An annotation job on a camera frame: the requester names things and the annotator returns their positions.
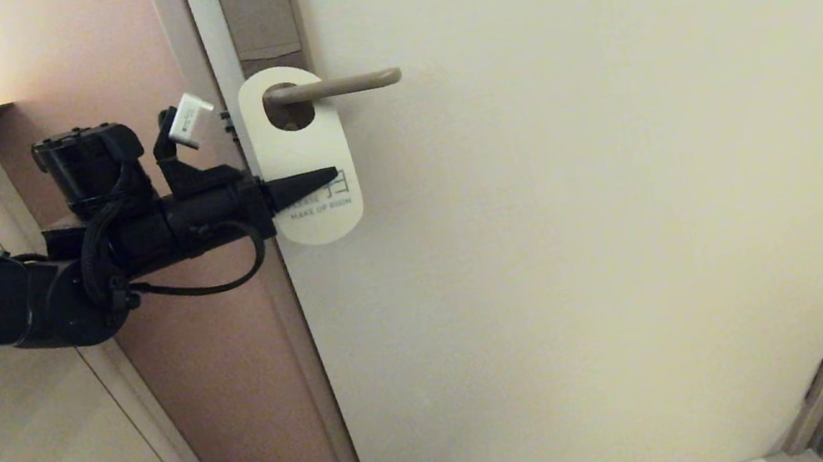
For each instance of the blue do-not-disturb door hanger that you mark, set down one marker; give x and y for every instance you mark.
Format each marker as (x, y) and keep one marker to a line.
(303, 144)

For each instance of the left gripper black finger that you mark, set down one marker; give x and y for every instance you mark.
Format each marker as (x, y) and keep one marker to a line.
(294, 191)

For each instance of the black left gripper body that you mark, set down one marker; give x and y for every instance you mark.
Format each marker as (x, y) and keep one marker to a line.
(214, 215)

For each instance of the cream door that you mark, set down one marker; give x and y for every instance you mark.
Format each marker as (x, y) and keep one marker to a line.
(590, 233)

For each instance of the brown door lock plate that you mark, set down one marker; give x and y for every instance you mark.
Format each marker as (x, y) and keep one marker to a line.
(256, 4)

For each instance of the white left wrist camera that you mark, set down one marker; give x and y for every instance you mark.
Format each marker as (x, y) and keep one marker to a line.
(191, 121)

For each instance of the black left camera bracket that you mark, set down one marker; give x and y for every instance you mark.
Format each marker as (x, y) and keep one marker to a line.
(195, 180)

